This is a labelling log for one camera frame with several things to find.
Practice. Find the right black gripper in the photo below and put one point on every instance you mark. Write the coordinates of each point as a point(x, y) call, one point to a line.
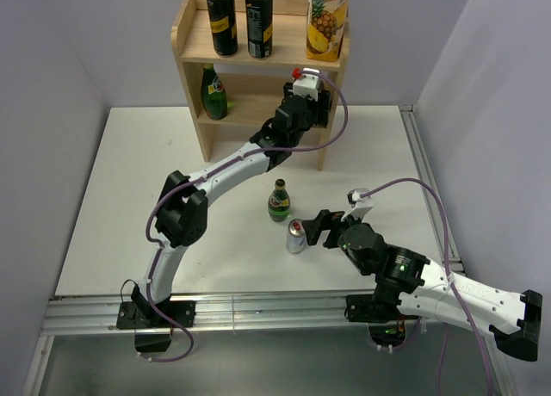
point(325, 219)

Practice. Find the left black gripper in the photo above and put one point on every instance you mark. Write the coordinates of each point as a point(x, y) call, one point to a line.
point(320, 115)

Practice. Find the blue silver can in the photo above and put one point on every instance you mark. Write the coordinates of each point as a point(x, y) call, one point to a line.
point(296, 237)

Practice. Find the green glass bottle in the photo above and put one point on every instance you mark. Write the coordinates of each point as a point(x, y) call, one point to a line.
point(279, 202)
point(213, 94)

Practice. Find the dark grey can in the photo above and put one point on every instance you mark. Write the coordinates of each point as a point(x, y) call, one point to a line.
point(259, 17)

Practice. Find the black yellow tall can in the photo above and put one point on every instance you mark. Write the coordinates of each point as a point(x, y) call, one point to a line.
point(223, 26)

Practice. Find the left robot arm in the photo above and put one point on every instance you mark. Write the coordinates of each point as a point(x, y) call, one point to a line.
point(180, 217)

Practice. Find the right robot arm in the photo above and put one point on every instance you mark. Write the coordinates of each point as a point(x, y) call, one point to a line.
point(412, 285)

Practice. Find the wooden two-tier shelf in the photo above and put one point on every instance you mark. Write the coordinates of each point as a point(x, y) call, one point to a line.
point(235, 58)

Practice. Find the pineapple juice carton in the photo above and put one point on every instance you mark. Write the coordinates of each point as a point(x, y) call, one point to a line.
point(325, 28)

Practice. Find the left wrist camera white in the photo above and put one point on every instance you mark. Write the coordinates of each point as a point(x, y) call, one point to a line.
point(306, 83)

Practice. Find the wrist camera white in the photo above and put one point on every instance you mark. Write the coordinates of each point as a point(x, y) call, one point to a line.
point(360, 203)
point(306, 83)

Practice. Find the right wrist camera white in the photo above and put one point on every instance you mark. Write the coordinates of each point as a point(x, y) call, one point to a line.
point(360, 203)

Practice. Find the aluminium side rail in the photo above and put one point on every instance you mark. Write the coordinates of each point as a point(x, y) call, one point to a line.
point(501, 372)

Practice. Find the aluminium front rail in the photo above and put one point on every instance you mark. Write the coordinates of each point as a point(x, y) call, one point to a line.
point(97, 315)

